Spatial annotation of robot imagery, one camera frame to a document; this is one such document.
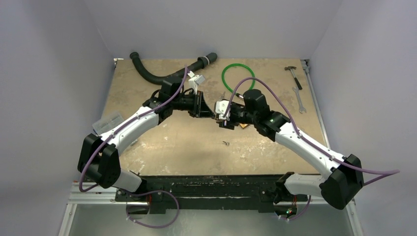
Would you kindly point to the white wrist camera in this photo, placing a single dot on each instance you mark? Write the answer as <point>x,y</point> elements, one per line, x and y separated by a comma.
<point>195,80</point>
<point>220,108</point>

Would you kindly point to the cable lock keys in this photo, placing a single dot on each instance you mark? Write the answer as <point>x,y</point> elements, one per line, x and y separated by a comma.
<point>222,97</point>

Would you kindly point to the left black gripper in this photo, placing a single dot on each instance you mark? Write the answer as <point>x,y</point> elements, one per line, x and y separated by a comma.
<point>200,108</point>

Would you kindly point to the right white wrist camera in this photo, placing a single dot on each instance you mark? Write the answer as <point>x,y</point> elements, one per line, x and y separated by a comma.
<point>220,108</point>

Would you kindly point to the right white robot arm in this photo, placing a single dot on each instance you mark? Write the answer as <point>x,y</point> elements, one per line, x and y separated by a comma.
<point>338,179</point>

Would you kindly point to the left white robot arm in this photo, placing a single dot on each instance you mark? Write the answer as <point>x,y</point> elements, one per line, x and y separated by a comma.
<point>99,158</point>

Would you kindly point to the clear plastic box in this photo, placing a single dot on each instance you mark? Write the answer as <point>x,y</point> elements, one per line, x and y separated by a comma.
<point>107,123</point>

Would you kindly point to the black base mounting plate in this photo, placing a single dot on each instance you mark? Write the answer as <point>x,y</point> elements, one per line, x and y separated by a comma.
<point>225,192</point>

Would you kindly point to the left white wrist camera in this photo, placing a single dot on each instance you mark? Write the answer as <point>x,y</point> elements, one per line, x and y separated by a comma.
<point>195,80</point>

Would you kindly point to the green cable lock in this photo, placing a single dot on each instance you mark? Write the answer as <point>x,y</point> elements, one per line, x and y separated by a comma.
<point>233,73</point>

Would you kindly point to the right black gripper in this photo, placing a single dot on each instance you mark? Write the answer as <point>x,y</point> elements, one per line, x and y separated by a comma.
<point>235,116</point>

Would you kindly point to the small black-handled hammer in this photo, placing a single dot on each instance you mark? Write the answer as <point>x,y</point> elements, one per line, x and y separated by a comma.
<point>291,69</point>

